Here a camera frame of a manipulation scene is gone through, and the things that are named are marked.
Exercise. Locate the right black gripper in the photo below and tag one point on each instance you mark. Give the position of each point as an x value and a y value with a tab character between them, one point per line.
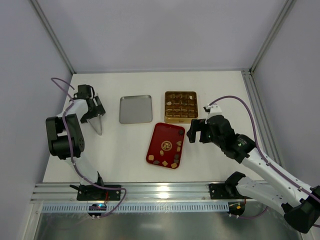
201	130

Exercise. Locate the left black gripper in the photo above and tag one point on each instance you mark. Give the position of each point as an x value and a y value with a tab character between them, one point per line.
93	113

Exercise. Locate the metal tongs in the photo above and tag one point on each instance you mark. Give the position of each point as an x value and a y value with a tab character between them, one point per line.
96	124

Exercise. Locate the silver tin lid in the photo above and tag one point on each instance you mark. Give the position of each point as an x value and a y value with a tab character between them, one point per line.
136	109

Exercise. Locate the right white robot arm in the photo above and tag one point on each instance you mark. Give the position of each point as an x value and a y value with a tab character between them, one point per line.
297	201

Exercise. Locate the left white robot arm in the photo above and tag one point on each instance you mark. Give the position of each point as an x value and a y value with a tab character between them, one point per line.
66	141

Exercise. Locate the gold chocolate box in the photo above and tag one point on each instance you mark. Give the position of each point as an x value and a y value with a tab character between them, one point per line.
180	107

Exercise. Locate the tan square chocolate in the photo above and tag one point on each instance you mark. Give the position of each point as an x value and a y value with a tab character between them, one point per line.
151	157

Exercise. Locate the red tray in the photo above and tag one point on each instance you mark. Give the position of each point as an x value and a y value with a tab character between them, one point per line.
166	144

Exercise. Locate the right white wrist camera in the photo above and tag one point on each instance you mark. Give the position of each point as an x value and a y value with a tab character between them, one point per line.
212	110

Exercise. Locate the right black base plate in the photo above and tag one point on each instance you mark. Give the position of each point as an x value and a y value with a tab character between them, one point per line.
217	191

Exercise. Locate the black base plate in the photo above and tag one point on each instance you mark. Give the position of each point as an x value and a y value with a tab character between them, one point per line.
217	191
92	193

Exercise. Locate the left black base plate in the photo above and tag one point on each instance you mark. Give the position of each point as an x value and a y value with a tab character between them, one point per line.
92	193

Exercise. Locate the aluminium front rail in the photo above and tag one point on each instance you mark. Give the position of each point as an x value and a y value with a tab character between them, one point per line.
143	197

